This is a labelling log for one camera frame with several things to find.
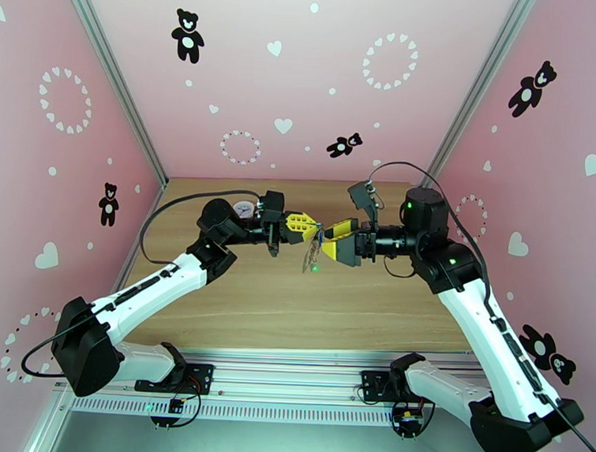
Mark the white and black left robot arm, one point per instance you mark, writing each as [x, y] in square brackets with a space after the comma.
[142, 290]

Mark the white alarm clock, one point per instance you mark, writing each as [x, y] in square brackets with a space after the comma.
[244, 209]

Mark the small black controller board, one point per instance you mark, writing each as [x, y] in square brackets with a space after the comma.
[408, 420]
[175, 406]

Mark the aluminium table edge rail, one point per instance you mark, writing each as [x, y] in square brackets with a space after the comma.
[127, 267]

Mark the aluminium corner post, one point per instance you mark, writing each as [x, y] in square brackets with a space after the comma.
[114, 79]
[474, 95]

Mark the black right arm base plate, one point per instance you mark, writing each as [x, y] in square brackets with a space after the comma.
[370, 384]

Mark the aluminium rail bed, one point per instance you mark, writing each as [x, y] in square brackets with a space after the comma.
[286, 375]

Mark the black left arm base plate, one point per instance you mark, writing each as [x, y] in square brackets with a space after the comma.
[200, 374]

